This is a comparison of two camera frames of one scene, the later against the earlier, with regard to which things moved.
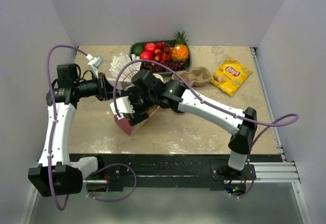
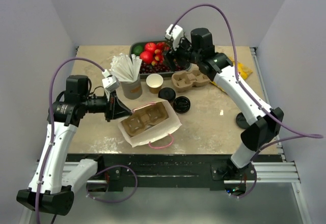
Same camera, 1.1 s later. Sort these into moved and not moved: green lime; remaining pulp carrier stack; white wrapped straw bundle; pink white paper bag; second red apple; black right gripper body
Moved: black right gripper body; pink white paper bag
Not moved: second red apple; white wrapped straw bundle; remaining pulp carrier stack; green lime
